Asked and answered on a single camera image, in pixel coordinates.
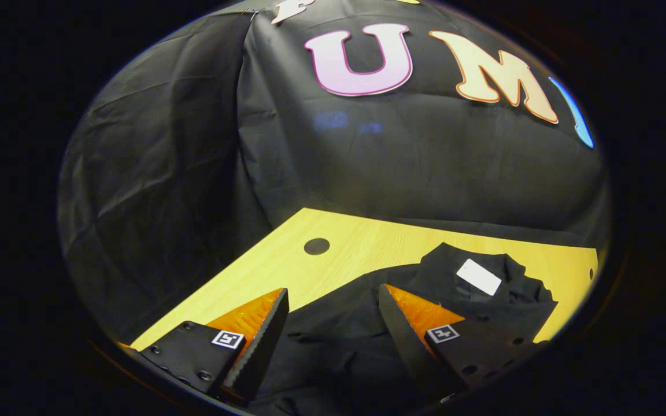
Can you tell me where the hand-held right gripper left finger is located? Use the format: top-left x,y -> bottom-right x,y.
136,287 -> 290,405

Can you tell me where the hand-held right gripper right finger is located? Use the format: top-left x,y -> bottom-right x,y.
378,283 -> 547,399

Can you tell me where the black coat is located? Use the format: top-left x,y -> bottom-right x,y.
249,243 -> 559,416

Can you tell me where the black backdrop cloth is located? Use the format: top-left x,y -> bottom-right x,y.
58,0 -> 611,347

